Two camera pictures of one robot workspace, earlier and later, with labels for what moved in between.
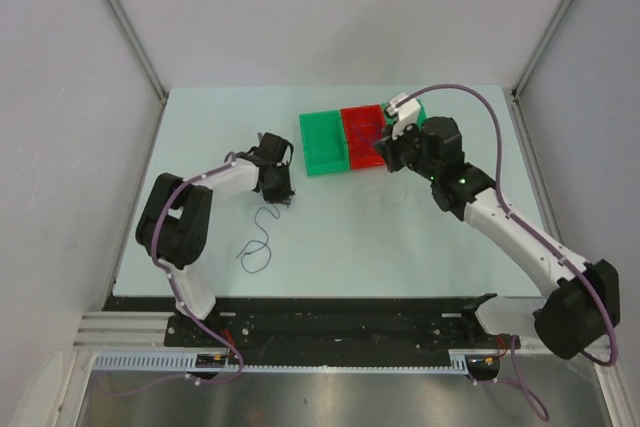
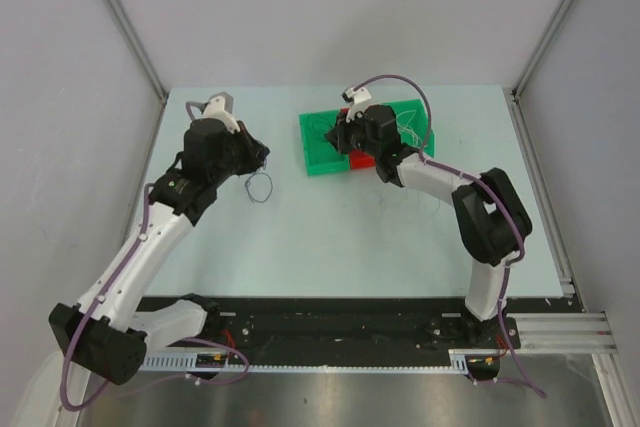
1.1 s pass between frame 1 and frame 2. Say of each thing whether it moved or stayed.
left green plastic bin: stayed
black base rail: stayed
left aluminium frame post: stayed
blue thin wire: moved
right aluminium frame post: stayed
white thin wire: moved
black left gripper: moved
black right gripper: moved
